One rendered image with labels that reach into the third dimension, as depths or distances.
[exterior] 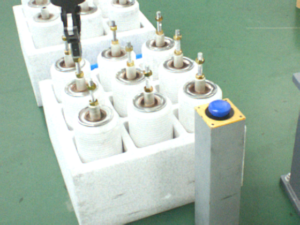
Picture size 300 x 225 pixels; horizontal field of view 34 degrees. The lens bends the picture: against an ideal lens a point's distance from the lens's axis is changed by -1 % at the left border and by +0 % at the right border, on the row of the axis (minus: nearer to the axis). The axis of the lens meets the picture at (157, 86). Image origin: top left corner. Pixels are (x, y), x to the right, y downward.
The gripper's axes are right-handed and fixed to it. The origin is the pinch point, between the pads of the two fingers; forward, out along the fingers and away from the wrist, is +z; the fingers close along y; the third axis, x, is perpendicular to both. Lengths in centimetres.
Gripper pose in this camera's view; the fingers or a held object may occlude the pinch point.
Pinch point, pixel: (76, 47)
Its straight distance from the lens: 107.0
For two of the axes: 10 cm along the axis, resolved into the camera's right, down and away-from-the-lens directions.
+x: 9.9, -1.0, 0.7
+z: 0.5, 8.4, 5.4
